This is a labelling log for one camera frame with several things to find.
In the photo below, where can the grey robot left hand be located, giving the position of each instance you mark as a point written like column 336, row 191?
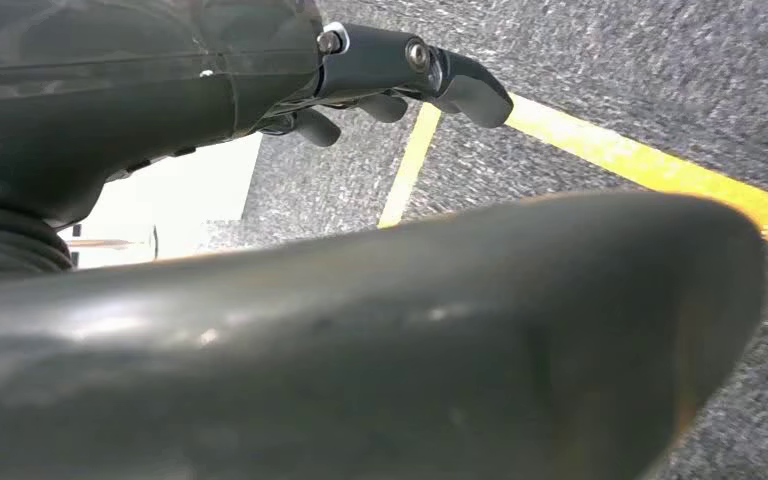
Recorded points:
column 371, row 344

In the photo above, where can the yellow floor tape line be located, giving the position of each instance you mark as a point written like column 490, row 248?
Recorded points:
column 656, row 169

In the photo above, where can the ribbed grey left arm sleeve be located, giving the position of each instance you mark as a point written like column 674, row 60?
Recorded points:
column 6, row 245

